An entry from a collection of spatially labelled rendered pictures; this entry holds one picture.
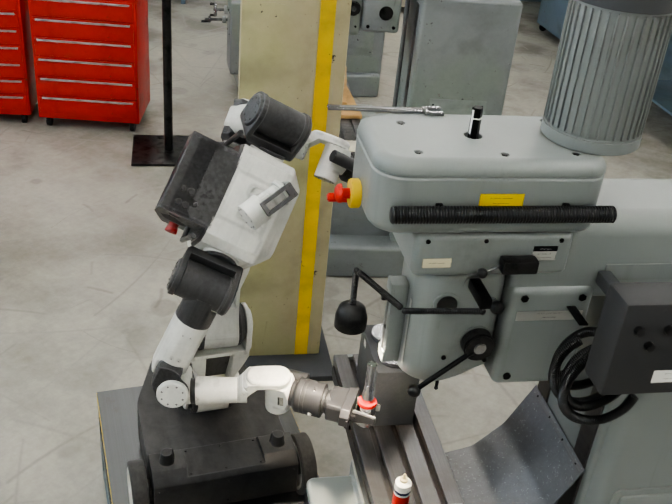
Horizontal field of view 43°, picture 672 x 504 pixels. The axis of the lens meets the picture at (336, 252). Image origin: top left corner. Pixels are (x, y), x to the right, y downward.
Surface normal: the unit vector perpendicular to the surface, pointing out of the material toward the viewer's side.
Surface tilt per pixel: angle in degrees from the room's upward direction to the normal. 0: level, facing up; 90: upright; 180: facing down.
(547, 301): 90
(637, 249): 90
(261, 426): 0
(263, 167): 58
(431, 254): 90
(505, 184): 90
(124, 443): 0
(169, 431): 0
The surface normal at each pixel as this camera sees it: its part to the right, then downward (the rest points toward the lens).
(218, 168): 0.31, -0.04
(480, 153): 0.08, -0.86
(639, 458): 0.17, 0.48
